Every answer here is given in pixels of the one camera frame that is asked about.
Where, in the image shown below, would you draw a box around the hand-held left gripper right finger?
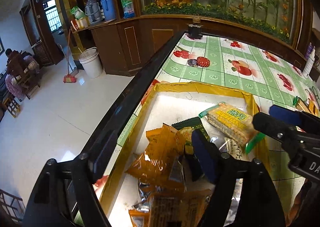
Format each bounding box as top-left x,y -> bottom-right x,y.
191,129 -> 286,227

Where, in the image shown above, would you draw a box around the clear seed packet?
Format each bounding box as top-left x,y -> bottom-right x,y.
217,137 -> 248,164

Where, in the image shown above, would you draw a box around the orange carton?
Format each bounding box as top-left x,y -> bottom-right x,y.
70,17 -> 90,30

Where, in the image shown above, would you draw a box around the white spray bottle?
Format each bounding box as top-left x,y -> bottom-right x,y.
302,52 -> 316,79

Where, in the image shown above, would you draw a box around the broom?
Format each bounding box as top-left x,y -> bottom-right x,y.
63,28 -> 78,84

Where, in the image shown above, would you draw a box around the green white bag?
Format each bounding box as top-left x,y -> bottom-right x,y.
70,6 -> 86,20

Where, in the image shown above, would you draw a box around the white plastic bucket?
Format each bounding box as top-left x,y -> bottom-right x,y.
79,47 -> 103,79

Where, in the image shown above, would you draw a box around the red round tin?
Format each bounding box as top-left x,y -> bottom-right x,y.
196,57 -> 211,68

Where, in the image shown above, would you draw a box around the white foam box yellow tape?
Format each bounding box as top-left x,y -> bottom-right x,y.
99,81 -> 272,227

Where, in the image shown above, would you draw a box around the purple bottle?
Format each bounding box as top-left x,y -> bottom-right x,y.
304,42 -> 317,60

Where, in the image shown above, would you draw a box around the blue thermos jug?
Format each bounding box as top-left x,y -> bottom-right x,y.
100,0 -> 117,21

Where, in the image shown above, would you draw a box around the brown wooden cabinet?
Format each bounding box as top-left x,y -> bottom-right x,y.
72,14 -> 309,78

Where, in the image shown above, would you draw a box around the green blue plastic bag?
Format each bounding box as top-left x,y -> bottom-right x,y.
120,0 -> 136,19

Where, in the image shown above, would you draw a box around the dark green cracker packet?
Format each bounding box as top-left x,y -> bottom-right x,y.
172,116 -> 213,155

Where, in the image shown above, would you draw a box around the orange black snack packet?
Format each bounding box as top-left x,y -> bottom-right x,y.
304,97 -> 320,117

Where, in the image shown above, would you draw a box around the wooden stool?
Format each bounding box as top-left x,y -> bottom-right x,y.
2,96 -> 22,119

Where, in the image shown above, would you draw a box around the eyeglasses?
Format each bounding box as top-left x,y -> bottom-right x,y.
309,86 -> 320,100

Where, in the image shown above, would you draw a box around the grey thermos jug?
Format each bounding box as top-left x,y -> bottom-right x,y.
84,0 -> 102,24

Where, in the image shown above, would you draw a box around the wicker basket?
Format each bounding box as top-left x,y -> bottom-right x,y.
31,41 -> 54,67

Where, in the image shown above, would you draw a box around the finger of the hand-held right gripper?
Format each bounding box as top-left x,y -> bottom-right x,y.
269,104 -> 320,133
252,112 -> 303,153

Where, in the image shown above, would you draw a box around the person's right hand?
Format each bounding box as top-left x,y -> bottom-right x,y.
286,179 -> 313,227

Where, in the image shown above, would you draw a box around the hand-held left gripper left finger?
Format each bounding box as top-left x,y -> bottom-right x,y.
22,130 -> 118,227

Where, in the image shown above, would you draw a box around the dark glass bottle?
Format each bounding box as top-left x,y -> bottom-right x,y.
187,16 -> 203,39

